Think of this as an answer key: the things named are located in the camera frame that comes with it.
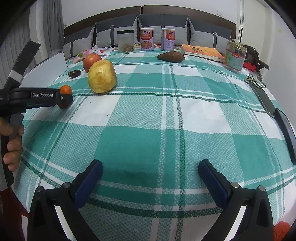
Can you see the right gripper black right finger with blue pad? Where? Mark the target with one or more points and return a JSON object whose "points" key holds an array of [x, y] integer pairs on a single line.
{"points": [[246, 213]]}

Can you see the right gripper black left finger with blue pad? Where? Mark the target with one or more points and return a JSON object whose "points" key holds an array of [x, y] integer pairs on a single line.
{"points": [[44, 224]]}

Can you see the small orange tangerine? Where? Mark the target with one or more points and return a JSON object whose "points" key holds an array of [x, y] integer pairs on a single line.
{"points": [[65, 98]]}

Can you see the yellow pear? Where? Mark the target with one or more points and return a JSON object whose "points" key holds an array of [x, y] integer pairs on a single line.
{"points": [[102, 77]]}

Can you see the person's left hand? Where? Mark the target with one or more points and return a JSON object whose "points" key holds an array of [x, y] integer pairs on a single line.
{"points": [[12, 157]]}

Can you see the dark brown date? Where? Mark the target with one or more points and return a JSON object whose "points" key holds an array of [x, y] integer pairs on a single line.
{"points": [[74, 73]]}

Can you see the grey cushion far left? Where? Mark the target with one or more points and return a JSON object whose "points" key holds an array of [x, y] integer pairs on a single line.
{"points": [[78, 42]]}

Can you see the grey cushion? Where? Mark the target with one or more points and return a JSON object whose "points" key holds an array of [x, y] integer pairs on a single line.
{"points": [[205, 34], [78, 42], [106, 30], [157, 22]]}

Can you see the red apple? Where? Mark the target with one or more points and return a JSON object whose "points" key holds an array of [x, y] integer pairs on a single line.
{"points": [[90, 60]]}

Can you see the white pink snack packets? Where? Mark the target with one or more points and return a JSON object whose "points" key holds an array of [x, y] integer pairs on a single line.
{"points": [[106, 51]]}

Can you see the clear jar black lid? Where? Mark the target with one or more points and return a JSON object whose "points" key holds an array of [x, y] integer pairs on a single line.
{"points": [[125, 40]]}

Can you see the green white plaid cloth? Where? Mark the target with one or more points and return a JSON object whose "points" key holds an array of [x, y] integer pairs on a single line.
{"points": [[150, 132]]}

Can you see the bunch of keys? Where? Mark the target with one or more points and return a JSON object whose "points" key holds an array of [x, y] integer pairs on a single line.
{"points": [[256, 80]]}

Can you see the left purple orange carton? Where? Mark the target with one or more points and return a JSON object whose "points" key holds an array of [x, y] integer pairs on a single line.
{"points": [[146, 39]]}

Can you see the brown sweet potato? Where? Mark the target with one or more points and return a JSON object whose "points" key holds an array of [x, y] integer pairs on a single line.
{"points": [[172, 56]]}

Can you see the black bag by bed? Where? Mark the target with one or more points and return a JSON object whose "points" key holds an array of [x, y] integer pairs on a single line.
{"points": [[252, 61]]}

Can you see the clear printed snack box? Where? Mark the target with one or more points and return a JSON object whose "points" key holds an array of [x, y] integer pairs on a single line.
{"points": [[234, 56]]}

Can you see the orange book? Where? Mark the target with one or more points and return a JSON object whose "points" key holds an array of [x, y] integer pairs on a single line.
{"points": [[202, 52]]}

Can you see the grey cushion far right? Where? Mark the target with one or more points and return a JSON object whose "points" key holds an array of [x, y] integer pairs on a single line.
{"points": [[205, 34]]}

